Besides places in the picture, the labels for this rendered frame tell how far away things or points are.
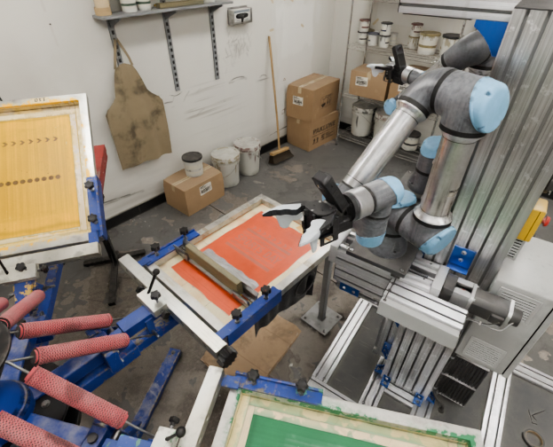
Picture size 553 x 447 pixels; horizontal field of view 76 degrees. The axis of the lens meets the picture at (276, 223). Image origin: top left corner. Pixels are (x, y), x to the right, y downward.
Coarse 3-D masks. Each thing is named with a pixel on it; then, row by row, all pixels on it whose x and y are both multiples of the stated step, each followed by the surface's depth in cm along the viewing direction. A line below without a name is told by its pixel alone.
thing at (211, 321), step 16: (240, 208) 197; (224, 224) 189; (192, 240) 176; (320, 256) 167; (160, 272) 159; (304, 272) 161; (176, 288) 151; (288, 288) 155; (192, 304) 145; (208, 320) 139
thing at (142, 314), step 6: (144, 306) 138; (132, 312) 135; (138, 312) 135; (144, 312) 135; (150, 312) 135; (126, 318) 133; (132, 318) 133; (138, 318) 133; (144, 318) 134; (156, 318) 139; (120, 324) 131; (126, 324) 131; (132, 324) 131; (138, 324) 133; (144, 324) 135; (126, 330) 129; (132, 330) 132; (138, 330) 134
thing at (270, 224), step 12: (252, 216) 197; (264, 216) 197; (240, 228) 189; (264, 228) 189; (276, 228) 189; (216, 240) 181; (216, 252) 174; (228, 252) 174; (180, 264) 168; (192, 264) 168; (180, 276) 162; (192, 276) 162; (204, 276) 162
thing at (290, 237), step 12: (288, 228) 189; (288, 240) 181; (300, 252) 174; (240, 264) 168; (252, 264) 168; (288, 264) 168; (252, 276) 162; (264, 276) 162; (276, 276) 162; (204, 288) 156; (216, 288) 156; (216, 300) 151; (228, 300) 151; (228, 312) 146
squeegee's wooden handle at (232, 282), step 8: (192, 248) 161; (192, 256) 163; (200, 256) 157; (208, 256) 157; (200, 264) 161; (208, 264) 154; (216, 264) 153; (216, 272) 152; (224, 272) 149; (224, 280) 151; (232, 280) 146; (240, 280) 146; (232, 288) 149; (240, 288) 147
